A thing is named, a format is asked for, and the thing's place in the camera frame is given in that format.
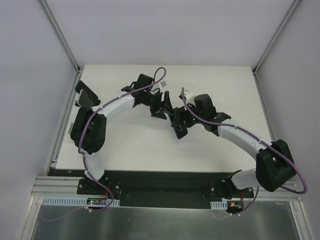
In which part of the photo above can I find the blue phone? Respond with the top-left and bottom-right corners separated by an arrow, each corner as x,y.
168,114 -> 183,133

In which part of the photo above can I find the silver metal phone stand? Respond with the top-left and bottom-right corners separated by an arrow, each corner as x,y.
68,122 -> 74,135

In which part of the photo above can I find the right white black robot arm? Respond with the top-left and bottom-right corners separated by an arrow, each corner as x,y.
169,94 -> 297,199

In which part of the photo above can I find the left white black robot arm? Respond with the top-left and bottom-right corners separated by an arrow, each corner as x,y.
70,73 -> 173,195

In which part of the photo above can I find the black stand far left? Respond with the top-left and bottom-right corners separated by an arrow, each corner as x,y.
93,99 -> 101,106

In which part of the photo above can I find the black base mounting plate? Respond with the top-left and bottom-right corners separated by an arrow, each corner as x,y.
48,168 -> 257,213

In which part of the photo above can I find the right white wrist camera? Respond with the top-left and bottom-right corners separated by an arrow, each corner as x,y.
183,89 -> 195,104

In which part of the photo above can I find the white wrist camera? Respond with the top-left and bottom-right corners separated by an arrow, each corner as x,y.
158,81 -> 167,89
183,89 -> 195,104

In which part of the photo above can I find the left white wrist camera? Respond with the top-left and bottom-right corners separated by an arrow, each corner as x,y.
158,81 -> 167,89

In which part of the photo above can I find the left aluminium frame post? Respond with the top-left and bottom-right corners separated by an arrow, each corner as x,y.
37,0 -> 81,73

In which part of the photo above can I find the aluminium frame post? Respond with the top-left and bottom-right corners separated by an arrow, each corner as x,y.
252,0 -> 303,76
37,0 -> 81,73

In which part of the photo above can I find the right white cable duct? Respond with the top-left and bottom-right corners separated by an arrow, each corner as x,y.
210,200 -> 228,211

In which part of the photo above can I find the white cable duct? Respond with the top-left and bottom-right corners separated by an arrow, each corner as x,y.
42,196 -> 120,208
210,200 -> 228,211

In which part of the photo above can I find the left white cable duct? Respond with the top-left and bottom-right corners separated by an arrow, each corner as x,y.
42,196 -> 120,208

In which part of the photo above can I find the right aluminium frame post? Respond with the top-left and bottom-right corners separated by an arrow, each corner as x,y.
252,0 -> 303,76

